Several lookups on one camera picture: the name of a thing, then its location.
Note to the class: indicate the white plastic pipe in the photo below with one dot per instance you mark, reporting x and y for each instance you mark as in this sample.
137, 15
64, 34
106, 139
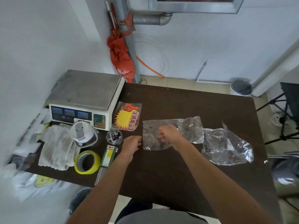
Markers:
275, 74

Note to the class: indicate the small clear round container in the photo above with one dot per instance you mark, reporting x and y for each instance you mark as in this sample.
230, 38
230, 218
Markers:
114, 137

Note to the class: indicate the white electronic scale steel pan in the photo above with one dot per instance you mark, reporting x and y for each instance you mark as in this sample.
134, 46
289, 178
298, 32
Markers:
84, 88

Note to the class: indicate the person's right forearm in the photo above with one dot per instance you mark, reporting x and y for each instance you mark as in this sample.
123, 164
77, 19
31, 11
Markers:
222, 188

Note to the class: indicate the yellow tape roll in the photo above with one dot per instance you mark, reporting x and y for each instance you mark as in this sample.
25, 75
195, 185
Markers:
87, 171

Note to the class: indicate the person's left hand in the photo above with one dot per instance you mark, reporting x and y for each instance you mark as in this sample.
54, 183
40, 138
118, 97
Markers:
130, 146

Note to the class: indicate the small green box red arrow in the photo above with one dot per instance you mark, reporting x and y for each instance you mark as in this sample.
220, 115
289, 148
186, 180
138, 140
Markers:
108, 157

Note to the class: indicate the small zip bag of screws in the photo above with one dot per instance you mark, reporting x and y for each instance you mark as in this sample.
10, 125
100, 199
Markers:
100, 174

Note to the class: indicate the person's grey shirt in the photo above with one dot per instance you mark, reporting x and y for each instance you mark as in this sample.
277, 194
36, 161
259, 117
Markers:
161, 218

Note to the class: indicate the clear bag with white label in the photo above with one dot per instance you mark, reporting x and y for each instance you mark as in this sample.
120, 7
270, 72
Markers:
191, 128

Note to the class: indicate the white round bin dark lid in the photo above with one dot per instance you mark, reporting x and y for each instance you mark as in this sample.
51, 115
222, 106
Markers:
241, 87

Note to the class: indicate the person's right hand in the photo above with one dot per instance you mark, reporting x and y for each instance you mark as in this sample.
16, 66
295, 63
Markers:
171, 135

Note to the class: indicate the white bag with yellow smiley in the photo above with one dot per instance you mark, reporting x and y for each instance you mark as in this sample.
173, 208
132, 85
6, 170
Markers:
42, 181

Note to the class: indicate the grey wall plug with conduit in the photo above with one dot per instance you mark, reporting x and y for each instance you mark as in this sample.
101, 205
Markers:
205, 63

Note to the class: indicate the white ribbed cloth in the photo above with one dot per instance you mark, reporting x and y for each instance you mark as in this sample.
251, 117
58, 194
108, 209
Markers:
57, 146

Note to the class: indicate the clear bag yellow starburst sign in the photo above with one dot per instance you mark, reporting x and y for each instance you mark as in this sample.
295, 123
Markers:
127, 117

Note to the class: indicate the clear jar with white lid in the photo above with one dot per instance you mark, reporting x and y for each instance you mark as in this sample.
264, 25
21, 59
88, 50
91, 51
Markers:
81, 132

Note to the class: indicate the pile of white plastic bags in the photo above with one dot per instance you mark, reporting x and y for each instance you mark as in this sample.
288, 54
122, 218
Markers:
28, 142

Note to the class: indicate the clear plastic bag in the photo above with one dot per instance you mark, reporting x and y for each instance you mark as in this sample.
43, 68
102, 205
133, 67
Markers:
224, 149

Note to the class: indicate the person's left forearm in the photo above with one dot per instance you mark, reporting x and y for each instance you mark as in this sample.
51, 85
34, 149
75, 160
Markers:
102, 193

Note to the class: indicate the white round patterned object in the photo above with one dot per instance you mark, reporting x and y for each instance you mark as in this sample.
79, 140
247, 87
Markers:
276, 118

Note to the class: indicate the black trash bin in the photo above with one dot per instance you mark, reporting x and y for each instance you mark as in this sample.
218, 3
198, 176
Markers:
80, 198

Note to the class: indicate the metal framed red cabinet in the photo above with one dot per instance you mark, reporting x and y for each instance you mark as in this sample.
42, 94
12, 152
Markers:
194, 8

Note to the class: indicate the black folding stool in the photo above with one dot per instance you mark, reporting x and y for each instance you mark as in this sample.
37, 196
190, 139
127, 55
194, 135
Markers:
292, 95

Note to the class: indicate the grey metal pipe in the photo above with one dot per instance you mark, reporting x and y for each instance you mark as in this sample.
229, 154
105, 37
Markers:
119, 6

